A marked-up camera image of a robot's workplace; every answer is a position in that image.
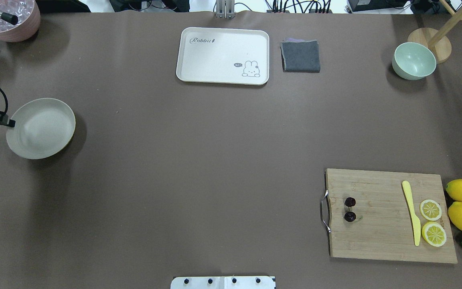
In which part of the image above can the white rabbit tray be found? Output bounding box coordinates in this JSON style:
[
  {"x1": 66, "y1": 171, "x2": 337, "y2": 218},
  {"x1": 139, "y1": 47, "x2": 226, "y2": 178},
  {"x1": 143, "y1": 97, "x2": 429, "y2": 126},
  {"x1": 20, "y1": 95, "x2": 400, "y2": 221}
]
[{"x1": 176, "y1": 27, "x2": 270, "y2": 85}]

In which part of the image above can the dark red cherry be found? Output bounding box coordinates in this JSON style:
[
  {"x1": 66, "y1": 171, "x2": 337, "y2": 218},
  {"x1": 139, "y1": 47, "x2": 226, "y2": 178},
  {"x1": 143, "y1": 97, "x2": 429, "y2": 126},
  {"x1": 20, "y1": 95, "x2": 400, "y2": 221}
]
[
  {"x1": 344, "y1": 197, "x2": 356, "y2": 208},
  {"x1": 343, "y1": 212, "x2": 363, "y2": 222}
]

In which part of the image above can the grey folded cloth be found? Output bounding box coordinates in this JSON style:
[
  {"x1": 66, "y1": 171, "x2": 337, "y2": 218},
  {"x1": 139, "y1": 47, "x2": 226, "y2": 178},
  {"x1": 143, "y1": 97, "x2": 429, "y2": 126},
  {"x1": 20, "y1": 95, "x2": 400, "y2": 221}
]
[{"x1": 280, "y1": 38, "x2": 321, "y2": 73}]

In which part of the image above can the wooden cutting board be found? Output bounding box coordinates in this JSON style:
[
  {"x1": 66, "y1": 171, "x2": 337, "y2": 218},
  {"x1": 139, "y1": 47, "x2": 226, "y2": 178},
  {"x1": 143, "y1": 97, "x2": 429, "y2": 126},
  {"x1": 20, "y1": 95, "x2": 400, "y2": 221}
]
[{"x1": 321, "y1": 168, "x2": 457, "y2": 264}]

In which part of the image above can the beige round plate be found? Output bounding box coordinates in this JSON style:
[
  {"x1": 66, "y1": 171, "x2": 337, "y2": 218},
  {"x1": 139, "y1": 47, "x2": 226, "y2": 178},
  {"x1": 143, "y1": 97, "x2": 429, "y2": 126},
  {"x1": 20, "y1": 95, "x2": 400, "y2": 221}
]
[{"x1": 6, "y1": 98, "x2": 76, "y2": 159}]

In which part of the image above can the mint green bowl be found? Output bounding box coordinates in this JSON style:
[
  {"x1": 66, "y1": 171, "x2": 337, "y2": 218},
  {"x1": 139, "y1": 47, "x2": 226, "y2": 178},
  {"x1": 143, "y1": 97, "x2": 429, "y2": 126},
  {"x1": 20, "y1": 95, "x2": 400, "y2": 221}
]
[{"x1": 392, "y1": 42, "x2": 437, "y2": 80}]

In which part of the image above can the yellow plastic knife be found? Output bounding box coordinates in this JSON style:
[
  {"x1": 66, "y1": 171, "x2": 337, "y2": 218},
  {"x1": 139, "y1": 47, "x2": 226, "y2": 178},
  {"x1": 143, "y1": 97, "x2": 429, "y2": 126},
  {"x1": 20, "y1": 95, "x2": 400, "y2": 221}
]
[{"x1": 401, "y1": 180, "x2": 421, "y2": 246}]

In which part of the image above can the lemon slice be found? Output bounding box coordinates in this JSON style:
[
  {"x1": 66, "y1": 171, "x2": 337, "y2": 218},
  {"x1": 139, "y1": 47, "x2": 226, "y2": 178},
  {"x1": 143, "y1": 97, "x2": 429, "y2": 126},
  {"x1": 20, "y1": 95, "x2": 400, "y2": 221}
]
[
  {"x1": 419, "y1": 199, "x2": 442, "y2": 221},
  {"x1": 421, "y1": 221, "x2": 447, "y2": 247}
]

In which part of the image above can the wooden cup stand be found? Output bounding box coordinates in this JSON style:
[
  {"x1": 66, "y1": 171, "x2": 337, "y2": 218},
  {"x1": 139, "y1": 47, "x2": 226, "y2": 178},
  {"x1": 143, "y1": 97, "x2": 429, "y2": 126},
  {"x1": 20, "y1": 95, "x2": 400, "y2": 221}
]
[{"x1": 407, "y1": 0, "x2": 462, "y2": 64}]

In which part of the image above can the pink bowl with ice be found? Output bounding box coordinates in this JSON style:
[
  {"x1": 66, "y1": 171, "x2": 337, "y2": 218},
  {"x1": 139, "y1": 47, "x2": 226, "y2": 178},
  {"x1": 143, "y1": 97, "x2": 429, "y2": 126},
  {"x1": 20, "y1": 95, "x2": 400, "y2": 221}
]
[{"x1": 0, "y1": 0, "x2": 41, "y2": 43}]

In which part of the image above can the aluminium frame post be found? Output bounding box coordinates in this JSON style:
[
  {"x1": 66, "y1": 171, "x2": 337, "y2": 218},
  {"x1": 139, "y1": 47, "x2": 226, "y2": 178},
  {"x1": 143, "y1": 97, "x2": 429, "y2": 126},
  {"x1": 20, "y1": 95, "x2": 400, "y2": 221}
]
[{"x1": 215, "y1": 0, "x2": 236, "y2": 19}]

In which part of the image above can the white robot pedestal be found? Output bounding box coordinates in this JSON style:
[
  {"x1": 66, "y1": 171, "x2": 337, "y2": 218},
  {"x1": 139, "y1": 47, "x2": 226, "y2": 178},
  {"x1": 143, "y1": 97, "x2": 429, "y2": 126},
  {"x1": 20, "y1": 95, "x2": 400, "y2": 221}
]
[{"x1": 170, "y1": 276, "x2": 276, "y2": 289}]

